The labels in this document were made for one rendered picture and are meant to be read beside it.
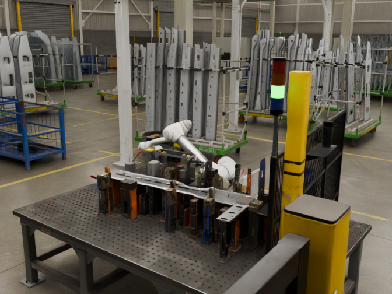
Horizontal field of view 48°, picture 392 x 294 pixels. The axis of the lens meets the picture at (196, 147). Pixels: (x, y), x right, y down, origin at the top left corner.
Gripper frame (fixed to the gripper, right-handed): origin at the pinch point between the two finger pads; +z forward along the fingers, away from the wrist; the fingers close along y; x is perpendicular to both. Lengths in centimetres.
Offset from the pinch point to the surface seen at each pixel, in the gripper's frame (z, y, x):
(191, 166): 78, -38, -18
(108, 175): 60, -50, 48
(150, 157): 32.5, -34.8, 10.7
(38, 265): 64, 6, 135
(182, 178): 74, -29, -8
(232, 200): 128, -30, -34
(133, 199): 81, -32, 35
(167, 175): 68, -33, 3
